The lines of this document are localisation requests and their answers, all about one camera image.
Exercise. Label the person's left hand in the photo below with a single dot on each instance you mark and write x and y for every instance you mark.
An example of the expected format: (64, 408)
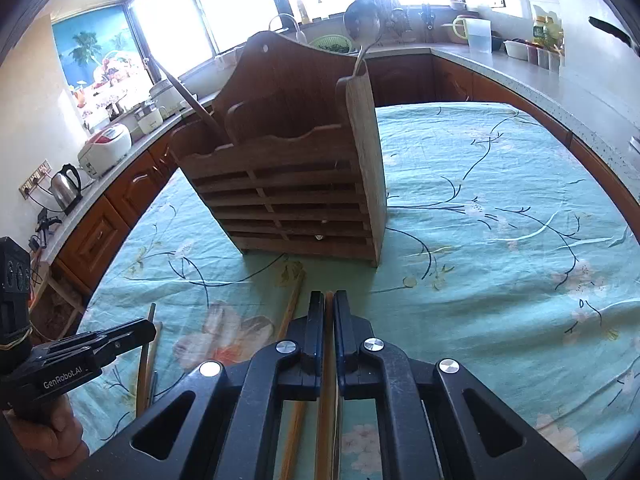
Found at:
(56, 448)

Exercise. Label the white red rice cooker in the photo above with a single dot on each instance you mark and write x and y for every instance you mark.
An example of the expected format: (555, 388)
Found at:
(104, 150)

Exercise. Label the tropical fruit wall poster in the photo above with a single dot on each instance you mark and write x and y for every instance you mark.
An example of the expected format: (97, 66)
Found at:
(100, 58)

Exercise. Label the lower wooden kitchen cabinets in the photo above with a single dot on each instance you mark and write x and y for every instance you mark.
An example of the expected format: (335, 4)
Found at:
(594, 131)

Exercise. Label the teal floral tablecloth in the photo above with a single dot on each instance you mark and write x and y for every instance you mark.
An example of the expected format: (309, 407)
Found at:
(500, 251)

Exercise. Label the small white cooker pot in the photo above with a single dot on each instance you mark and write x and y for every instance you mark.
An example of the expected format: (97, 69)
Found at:
(148, 117)

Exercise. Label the chrome sink faucet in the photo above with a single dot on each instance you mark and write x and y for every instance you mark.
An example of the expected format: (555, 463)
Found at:
(288, 20)

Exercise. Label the steel ladle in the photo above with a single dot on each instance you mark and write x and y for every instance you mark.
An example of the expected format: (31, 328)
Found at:
(362, 21)

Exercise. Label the wooden utensil holder box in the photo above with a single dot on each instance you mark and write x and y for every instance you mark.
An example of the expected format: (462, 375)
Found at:
(289, 158)

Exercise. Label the wooden stick in holder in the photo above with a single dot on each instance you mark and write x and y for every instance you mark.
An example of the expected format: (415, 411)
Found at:
(196, 106)

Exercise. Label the white steamer pot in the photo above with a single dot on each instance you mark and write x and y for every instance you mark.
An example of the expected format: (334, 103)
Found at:
(167, 98)

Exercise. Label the wall power outlet strip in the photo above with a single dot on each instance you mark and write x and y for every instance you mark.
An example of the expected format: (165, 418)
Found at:
(41, 173)

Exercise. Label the green colander with vegetables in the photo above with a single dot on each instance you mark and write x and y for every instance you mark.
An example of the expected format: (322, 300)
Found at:
(333, 43)

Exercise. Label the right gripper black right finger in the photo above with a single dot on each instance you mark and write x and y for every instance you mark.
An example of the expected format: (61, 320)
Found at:
(436, 420)

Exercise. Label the steel electric kettle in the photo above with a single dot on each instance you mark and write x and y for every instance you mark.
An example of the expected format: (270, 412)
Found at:
(65, 187)

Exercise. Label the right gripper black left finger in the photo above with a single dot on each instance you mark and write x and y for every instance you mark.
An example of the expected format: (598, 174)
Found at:
(220, 422)

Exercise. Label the clear measuring jug green handle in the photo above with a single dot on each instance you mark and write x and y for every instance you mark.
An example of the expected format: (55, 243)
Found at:
(475, 31)

